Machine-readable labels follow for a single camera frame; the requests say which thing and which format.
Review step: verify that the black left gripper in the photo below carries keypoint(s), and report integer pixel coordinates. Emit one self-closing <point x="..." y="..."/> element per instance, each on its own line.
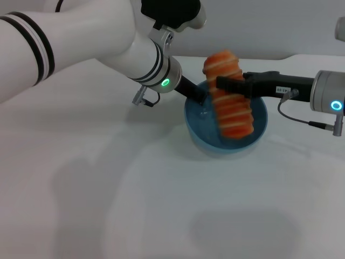
<point x="187" y="87"/>

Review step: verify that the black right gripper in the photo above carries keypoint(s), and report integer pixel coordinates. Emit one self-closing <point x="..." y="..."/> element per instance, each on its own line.
<point x="280" y="85"/>

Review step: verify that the orange striped bread loaf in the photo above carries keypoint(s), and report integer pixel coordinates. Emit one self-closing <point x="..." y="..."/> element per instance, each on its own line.
<point x="231" y="116"/>

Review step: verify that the blue bowl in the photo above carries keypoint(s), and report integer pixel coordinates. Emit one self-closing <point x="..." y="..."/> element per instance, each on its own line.
<point x="199" y="126"/>

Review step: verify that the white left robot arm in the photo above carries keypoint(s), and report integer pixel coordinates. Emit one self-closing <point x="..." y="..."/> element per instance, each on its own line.
<point x="94" y="40"/>

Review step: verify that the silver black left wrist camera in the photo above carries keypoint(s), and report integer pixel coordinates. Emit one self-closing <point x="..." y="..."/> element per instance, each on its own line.
<point x="175" y="12"/>

